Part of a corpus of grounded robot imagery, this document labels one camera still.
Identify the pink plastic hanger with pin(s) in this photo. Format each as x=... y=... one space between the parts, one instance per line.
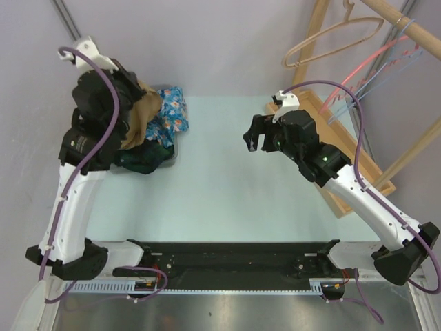
x=413 y=53

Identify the dark green garment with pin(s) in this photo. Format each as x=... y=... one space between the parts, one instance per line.
x=145 y=158

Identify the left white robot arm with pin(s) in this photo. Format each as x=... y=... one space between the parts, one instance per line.
x=100 y=127

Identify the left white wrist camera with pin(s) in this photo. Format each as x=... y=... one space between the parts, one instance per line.
x=87 y=47

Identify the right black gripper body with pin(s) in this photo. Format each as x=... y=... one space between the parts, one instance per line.
x=274 y=140

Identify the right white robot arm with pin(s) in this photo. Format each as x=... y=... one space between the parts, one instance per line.
x=403 y=242

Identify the blue floral garment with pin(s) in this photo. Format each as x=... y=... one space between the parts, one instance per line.
x=171 y=119

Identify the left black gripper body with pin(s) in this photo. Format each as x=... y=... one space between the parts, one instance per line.
x=130 y=91

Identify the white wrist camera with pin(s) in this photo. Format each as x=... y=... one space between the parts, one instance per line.
x=286 y=102
x=87 y=47

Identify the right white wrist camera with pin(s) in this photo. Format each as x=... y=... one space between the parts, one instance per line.
x=286 y=102

